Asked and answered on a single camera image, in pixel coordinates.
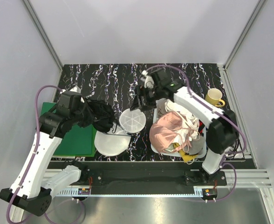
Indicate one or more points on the black marbled table mat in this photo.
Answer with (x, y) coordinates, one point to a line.
(115, 84)

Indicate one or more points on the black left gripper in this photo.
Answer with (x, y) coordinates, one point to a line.
(83, 104)

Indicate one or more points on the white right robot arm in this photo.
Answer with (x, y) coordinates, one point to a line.
(222, 126)

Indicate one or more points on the yellow cloth item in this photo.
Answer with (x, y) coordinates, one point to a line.
(186, 156)

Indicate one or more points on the yellow mug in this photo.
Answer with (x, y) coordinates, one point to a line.
(214, 97)

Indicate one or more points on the grey cloth item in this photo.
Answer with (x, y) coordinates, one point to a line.
(196, 145)

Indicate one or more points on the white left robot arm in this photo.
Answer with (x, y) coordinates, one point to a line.
(29, 192)

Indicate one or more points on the pink satin bra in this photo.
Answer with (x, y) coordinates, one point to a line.
(171, 133)

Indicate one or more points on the white mesh laundry bag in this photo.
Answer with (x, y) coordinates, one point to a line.
(118, 138)

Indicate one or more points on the green binder folder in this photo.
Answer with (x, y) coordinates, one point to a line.
(81, 142)

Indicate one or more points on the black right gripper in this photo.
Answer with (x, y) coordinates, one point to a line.
(135, 103)

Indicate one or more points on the white bra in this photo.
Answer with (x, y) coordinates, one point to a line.
(190, 123)

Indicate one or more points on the black lace bra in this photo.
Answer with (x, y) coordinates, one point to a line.
(103, 115)

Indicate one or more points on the white laundry basket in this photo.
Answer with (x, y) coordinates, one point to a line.
(157, 114)

